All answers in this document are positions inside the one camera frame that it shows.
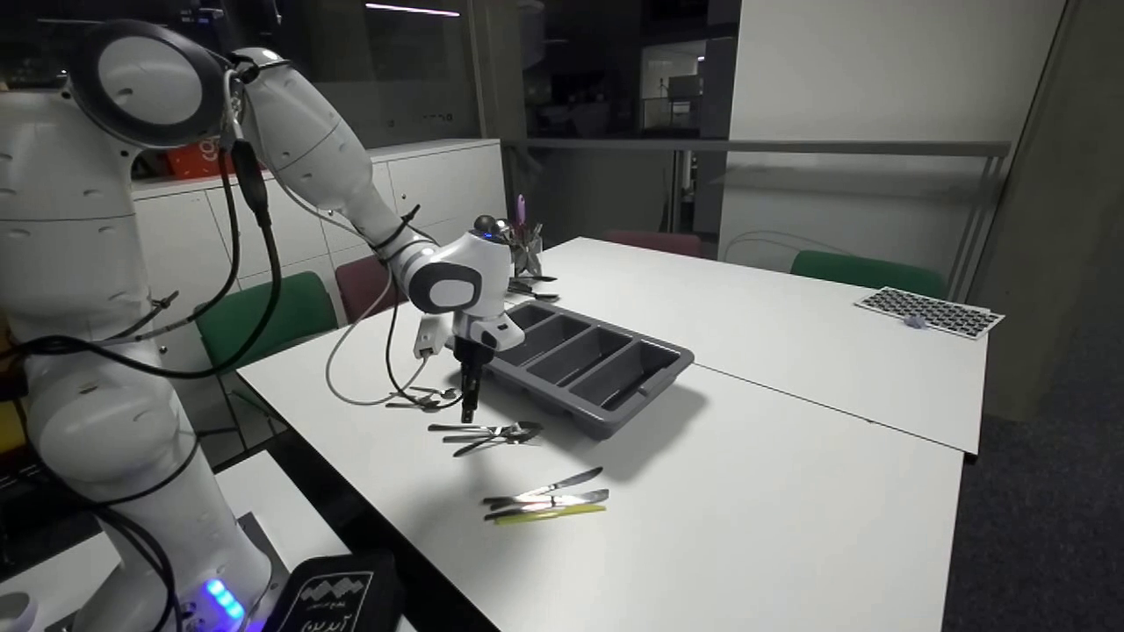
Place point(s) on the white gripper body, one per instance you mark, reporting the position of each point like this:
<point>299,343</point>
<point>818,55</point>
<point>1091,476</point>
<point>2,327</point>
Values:
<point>484,332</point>

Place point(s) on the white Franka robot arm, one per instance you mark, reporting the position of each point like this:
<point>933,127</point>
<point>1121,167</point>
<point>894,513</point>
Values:
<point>71,233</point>

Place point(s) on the metal utensil holder cup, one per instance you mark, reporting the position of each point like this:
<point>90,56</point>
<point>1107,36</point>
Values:
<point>529,266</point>

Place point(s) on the grey plastic utensil organizer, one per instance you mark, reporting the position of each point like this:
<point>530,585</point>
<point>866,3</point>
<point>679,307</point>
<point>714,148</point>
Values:
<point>585,369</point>

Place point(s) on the purple kitchen utensil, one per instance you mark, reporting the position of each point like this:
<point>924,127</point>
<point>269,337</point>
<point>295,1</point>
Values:
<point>521,211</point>

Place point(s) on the red box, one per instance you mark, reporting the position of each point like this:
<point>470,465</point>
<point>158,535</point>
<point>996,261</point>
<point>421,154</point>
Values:
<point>365,284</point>

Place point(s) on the white low cabinet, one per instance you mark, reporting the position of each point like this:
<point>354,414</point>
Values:
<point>434,186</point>

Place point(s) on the yellow-green plastic knife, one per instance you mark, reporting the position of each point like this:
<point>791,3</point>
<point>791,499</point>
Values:
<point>550,513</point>

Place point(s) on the dark red chair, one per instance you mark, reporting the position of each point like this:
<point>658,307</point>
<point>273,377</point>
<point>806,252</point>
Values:
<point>655,241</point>

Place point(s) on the green chair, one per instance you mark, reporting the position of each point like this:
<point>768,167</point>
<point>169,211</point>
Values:
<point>263,318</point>
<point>872,272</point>

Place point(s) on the black box with white print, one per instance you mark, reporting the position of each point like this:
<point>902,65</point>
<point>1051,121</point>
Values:
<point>335,599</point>

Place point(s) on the grey metal railing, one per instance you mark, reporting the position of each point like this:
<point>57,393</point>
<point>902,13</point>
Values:
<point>760,148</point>

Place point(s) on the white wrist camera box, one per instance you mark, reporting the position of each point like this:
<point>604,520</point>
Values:
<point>434,333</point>

